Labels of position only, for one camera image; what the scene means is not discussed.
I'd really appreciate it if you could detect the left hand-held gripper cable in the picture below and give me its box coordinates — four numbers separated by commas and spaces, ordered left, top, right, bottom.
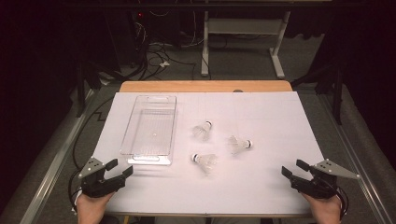
67, 95, 116, 216

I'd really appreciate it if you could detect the white shuttlecock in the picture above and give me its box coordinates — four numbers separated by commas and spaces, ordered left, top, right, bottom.
191, 152, 219, 174
191, 119, 214, 142
226, 134, 254, 156

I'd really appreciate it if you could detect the person's right hand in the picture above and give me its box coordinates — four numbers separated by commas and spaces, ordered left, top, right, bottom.
300, 191, 343, 224

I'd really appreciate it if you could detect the hand-held gripper cable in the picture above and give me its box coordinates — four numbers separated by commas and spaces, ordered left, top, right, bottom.
334, 186, 350, 219
67, 95, 116, 216

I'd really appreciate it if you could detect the clear plastic tray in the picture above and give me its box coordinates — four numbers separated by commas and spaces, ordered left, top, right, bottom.
120, 94, 177, 166

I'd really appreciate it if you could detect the right hand-held gripper cable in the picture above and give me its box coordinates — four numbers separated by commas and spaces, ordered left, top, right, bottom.
334, 186, 350, 219

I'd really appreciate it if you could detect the person's left hand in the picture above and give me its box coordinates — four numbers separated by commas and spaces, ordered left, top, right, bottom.
76, 191, 116, 224

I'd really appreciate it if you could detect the white table mat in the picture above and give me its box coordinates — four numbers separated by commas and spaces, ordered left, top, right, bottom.
92, 91, 328, 218

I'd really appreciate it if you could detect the bundle of floor cables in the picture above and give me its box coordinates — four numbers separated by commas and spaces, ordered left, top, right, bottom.
130, 12, 204, 82

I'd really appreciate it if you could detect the white metal desk frame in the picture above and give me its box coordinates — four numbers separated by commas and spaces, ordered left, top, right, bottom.
200, 10, 292, 80

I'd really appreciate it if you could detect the aluminium floor rail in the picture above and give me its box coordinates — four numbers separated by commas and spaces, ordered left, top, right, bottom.
317, 92, 394, 224
18, 89, 95, 224

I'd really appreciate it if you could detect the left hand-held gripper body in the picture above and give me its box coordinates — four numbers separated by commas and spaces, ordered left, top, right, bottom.
78, 157, 127, 199

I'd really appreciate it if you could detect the black metal stand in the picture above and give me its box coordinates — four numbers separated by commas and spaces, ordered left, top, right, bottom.
290, 59, 346, 126
74, 59, 105, 119

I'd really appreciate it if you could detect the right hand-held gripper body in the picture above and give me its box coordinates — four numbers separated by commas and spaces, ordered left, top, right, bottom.
290, 159, 361, 200

